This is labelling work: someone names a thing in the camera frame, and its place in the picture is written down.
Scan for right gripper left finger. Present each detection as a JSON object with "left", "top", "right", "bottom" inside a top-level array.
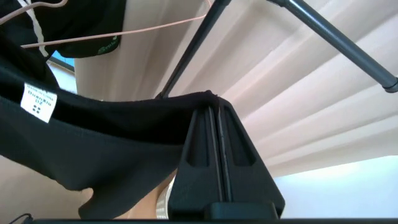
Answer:
[{"left": 167, "top": 105, "right": 223, "bottom": 219}]

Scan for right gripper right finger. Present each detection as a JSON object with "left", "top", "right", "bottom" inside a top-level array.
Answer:
[{"left": 217, "top": 96, "right": 285, "bottom": 219}]

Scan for pink clothes hanger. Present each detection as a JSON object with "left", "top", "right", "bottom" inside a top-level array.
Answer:
[{"left": 0, "top": 0, "right": 214, "bottom": 49}]

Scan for window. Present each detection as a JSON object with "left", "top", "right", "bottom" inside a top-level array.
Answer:
[{"left": 46, "top": 50, "right": 78, "bottom": 94}]

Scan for black shorts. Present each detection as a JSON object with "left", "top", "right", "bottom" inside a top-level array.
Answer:
[{"left": 0, "top": 0, "right": 127, "bottom": 59}]

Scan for beige curtain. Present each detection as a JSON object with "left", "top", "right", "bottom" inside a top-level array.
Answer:
[{"left": 74, "top": 0, "right": 398, "bottom": 178}]

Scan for black cable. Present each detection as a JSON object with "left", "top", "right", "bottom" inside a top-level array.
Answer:
[{"left": 9, "top": 213, "right": 34, "bottom": 224}]

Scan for black garment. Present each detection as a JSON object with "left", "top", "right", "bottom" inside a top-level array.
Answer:
[{"left": 0, "top": 27, "right": 221, "bottom": 220}]

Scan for black clothes rack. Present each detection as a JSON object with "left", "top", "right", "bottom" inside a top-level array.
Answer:
[{"left": 155, "top": 0, "right": 398, "bottom": 100}]

